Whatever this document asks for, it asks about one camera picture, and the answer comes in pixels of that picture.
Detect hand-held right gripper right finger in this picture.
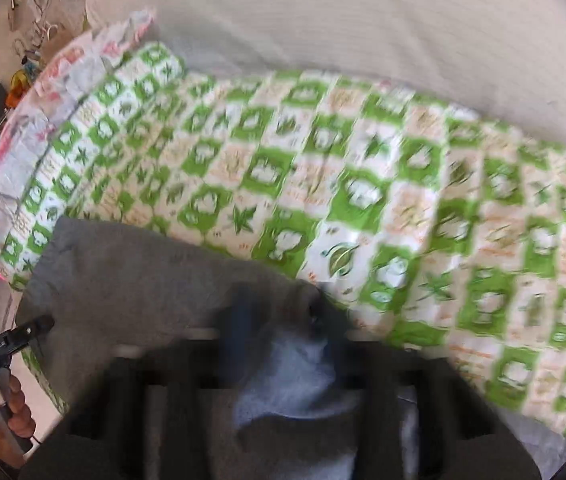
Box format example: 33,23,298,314
307,284,364,392

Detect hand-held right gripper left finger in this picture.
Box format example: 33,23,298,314
185,282,264,391

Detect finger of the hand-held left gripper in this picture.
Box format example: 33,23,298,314
7,315,56,356

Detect grey pants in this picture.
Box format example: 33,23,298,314
15,215,544,480

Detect person's left hand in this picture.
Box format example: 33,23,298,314
0,374,37,467

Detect green patterned bedsheet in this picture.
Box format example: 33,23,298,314
10,42,566,442

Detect pink floral pillow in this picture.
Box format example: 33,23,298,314
0,7,160,267

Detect colourful toy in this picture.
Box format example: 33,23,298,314
7,60,41,107

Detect white bed sheet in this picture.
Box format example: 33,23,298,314
84,0,566,161

